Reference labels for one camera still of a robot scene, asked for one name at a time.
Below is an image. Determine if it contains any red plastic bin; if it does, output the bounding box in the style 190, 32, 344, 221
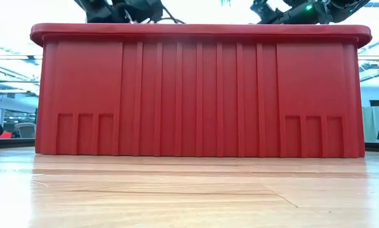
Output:
30, 22, 373, 158

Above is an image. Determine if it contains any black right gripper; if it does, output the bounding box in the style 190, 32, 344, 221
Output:
250, 0, 292, 25

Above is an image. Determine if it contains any white cloth cover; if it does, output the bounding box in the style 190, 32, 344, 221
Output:
362, 106, 379, 143

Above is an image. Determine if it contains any gray office chair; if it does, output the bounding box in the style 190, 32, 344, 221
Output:
14, 122, 37, 139

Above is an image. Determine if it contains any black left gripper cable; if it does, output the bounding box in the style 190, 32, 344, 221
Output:
159, 4, 186, 25

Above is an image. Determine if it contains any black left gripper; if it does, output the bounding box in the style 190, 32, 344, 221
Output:
112, 0, 164, 24

